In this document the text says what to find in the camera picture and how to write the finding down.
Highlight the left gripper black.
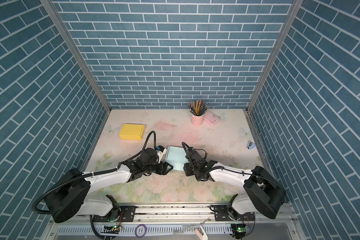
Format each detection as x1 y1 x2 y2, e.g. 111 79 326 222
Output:
143 160 175 175

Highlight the light blue paper box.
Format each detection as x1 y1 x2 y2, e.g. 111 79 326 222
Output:
166 146 188 172

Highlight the yellow paper box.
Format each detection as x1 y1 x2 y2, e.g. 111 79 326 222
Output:
119 124 145 141

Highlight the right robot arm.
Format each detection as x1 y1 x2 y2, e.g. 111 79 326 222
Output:
182 142 286 220

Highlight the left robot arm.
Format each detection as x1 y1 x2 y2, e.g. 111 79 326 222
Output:
43 146 173 223

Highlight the pink flat paper box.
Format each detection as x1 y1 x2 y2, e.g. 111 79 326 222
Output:
204 110 220 127

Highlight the pink metal pencil cup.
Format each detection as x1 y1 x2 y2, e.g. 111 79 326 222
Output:
191 115 204 127

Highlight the coloured pencils bundle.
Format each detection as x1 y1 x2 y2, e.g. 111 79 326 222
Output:
188 100 208 117

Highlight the white pink clip tool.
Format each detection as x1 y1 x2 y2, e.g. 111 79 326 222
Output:
194 225 209 240

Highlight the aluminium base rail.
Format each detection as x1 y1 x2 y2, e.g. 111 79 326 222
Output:
42 203 305 240

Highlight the purple tape ring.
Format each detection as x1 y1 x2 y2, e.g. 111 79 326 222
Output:
134 224 148 239

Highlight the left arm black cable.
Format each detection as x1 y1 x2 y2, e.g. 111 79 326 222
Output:
31 130 157 215

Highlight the aluminium corner post right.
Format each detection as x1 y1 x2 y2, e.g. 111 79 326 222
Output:
246 0 304 113

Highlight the aluminium corner post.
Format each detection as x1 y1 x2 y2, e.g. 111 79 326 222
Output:
40 0 111 114
246 0 304 113

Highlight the aluminium corner post left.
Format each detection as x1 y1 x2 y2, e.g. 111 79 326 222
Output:
40 0 111 114

